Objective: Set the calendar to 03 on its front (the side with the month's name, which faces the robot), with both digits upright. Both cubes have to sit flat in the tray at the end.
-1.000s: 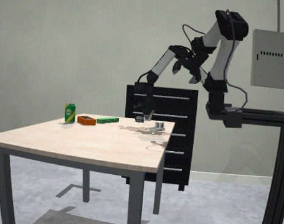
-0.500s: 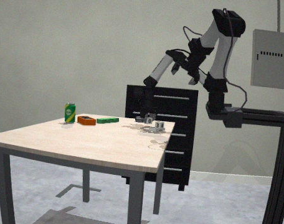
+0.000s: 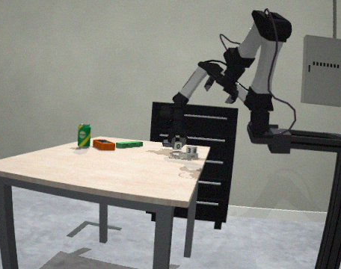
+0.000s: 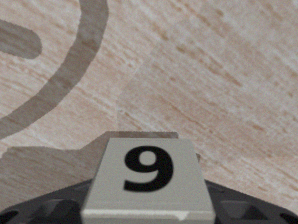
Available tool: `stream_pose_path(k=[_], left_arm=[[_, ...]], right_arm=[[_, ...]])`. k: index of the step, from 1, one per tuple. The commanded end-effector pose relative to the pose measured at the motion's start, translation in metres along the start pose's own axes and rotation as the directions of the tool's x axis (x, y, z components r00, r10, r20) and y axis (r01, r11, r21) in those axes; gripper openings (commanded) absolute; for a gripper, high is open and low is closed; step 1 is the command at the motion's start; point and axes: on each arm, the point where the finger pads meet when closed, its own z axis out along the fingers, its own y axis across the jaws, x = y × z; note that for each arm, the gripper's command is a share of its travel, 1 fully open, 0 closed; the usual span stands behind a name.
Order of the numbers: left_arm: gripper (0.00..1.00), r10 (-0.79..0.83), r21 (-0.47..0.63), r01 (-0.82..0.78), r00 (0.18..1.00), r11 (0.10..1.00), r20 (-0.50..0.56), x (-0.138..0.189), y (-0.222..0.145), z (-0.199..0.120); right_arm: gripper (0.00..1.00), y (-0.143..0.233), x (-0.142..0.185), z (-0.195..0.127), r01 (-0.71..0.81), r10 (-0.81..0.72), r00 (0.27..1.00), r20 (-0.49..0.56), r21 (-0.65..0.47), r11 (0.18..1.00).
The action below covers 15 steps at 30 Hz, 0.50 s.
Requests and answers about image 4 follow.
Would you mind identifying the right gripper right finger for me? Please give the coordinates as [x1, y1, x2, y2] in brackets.
[204, 179, 298, 224]

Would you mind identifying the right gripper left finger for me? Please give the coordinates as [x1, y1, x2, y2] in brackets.
[0, 178, 93, 224]

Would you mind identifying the grey number cube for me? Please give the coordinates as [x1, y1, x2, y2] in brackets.
[80, 138, 216, 224]

